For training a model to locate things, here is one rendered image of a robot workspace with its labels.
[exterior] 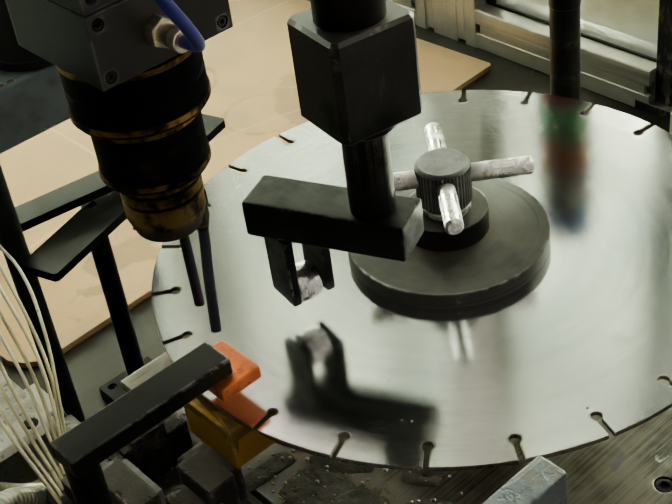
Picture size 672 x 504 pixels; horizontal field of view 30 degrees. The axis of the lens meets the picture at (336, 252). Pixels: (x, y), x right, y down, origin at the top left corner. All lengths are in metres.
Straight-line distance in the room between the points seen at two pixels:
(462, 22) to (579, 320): 0.70
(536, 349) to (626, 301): 0.06
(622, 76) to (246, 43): 0.41
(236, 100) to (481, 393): 0.70
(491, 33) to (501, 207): 0.59
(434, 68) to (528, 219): 0.59
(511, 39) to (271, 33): 0.27
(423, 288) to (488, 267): 0.04
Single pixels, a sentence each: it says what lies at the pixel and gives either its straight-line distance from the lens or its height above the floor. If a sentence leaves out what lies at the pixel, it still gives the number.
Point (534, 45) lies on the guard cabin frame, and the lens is 1.24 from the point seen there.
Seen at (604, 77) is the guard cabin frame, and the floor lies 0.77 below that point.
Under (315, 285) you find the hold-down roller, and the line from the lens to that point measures 0.64.
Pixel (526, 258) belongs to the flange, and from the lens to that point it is 0.66.
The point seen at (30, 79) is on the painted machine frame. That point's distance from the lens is 0.73.
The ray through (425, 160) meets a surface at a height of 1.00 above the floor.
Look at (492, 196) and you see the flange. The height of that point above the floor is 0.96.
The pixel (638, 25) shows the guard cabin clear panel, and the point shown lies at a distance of 1.18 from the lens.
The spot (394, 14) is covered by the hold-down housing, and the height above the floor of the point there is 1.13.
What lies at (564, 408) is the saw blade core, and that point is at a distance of 0.59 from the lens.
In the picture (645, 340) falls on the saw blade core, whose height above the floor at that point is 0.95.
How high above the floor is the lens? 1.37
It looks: 37 degrees down
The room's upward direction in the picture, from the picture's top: 8 degrees counter-clockwise
